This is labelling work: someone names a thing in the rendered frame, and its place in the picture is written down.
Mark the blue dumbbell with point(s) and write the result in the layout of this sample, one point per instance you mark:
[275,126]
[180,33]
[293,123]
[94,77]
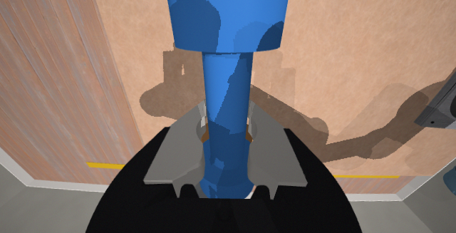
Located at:
[227,32]

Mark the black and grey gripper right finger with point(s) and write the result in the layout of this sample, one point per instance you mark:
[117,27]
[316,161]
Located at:
[294,175]

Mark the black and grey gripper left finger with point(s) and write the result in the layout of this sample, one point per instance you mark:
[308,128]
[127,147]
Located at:
[173,158]

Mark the tan rectangular base plate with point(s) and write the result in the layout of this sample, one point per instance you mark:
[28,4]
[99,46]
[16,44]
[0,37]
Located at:
[206,135]

